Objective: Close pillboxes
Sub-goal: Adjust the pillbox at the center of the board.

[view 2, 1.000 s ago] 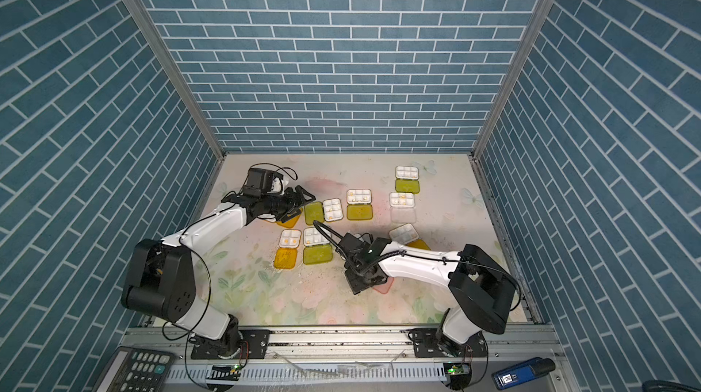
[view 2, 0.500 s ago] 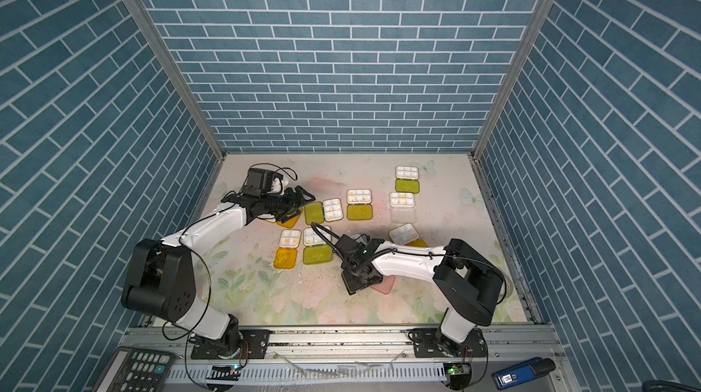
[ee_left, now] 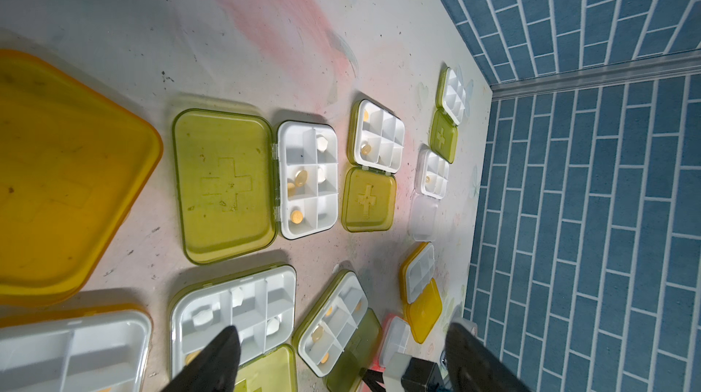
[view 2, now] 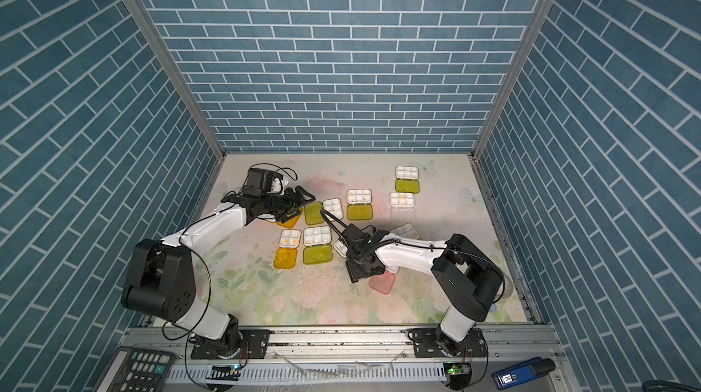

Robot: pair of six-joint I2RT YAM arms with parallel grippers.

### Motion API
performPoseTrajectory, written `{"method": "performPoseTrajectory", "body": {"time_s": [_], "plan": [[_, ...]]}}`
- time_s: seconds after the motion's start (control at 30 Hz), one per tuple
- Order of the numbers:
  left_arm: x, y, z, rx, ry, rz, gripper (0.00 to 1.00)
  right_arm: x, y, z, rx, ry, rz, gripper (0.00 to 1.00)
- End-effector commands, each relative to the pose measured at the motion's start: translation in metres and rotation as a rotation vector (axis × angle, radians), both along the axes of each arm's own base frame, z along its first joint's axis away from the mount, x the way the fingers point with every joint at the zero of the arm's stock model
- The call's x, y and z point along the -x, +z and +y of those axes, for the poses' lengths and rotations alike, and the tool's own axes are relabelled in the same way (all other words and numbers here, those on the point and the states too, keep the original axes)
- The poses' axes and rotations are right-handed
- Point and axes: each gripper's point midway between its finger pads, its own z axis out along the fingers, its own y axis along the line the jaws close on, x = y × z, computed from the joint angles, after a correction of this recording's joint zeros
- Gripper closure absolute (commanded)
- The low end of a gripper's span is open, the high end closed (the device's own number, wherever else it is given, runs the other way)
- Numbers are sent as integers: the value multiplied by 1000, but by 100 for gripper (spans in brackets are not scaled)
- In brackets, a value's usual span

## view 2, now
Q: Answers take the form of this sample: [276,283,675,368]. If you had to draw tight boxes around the small orange pillbox front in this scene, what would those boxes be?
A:
[273,230,302,270]

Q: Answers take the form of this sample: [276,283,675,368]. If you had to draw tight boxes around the orange pillbox right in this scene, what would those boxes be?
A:
[390,223,420,240]

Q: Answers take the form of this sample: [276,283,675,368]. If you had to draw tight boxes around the orange pillbox back left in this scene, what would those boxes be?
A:
[271,210,302,229]

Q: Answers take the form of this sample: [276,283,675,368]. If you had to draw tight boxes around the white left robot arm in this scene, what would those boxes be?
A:
[120,186,315,358]

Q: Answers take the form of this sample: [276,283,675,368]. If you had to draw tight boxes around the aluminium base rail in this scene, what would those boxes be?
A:
[122,324,577,391]

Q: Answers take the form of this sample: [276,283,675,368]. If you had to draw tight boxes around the pink pillbox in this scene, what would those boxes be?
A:
[369,271,396,295]

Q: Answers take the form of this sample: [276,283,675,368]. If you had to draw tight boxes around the green pillbox sideways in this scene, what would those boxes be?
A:
[303,197,345,227]

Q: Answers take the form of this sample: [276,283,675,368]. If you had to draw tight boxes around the black calculator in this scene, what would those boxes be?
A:
[92,346,175,392]

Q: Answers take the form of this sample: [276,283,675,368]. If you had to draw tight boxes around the green pillbox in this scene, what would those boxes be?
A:
[303,226,333,265]
[332,240,349,259]
[346,189,374,220]
[395,166,420,194]

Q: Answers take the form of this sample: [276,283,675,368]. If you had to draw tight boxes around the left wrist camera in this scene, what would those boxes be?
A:
[242,167,286,198]

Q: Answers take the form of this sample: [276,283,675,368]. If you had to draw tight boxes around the clear pillbox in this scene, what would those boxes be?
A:
[389,192,415,209]

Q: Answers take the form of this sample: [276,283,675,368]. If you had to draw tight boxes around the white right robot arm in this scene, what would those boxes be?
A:
[340,224,506,357]

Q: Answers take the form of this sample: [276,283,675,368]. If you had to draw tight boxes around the blue handheld device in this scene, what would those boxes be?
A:
[491,357,556,390]

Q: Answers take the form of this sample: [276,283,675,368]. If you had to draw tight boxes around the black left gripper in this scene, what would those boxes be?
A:
[259,185,316,222]

